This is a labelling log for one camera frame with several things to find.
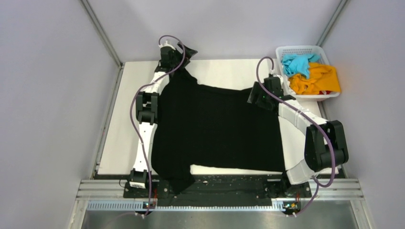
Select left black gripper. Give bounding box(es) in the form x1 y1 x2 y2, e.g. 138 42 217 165
170 42 196 70

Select black t-shirt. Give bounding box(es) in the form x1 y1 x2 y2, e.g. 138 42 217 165
151 69 285 194

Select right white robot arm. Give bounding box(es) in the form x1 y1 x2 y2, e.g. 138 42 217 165
247 75 349 197

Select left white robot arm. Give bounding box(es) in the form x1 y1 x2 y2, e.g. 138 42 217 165
128 41 197 197

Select light blue t-shirt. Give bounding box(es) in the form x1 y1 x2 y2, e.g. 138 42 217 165
281 53 320 79

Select orange t-shirt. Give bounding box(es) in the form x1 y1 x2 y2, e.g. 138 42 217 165
288 62 341 95

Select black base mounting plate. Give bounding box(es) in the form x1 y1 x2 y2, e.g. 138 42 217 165
121 175 312 207

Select aluminium frame rail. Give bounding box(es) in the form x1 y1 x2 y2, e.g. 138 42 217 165
75 178 364 200

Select white slotted cable duct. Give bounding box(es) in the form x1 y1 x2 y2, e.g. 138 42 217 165
86 200 298 212

